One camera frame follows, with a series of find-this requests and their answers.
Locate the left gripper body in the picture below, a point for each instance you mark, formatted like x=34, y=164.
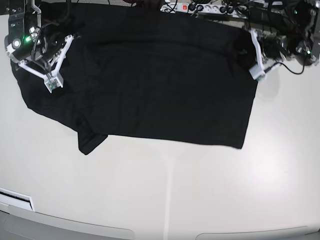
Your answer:
x=257, y=47

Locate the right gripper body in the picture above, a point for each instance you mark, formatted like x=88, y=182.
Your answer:
x=56, y=63

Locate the black t-shirt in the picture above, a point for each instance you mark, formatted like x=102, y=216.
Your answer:
x=148, y=74

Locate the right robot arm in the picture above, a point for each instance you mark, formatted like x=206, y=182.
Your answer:
x=38, y=41

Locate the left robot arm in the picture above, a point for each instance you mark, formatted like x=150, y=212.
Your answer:
x=294, y=30

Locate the white panel at table edge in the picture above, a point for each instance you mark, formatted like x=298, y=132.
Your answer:
x=15, y=199

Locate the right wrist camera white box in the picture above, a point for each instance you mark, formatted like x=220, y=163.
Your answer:
x=54, y=83

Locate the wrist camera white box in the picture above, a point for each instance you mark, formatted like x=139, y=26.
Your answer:
x=54, y=83
x=257, y=72

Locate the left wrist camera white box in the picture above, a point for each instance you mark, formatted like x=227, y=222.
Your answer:
x=257, y=72

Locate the white power strip red switch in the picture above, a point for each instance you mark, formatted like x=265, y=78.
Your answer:
x=207, y=9

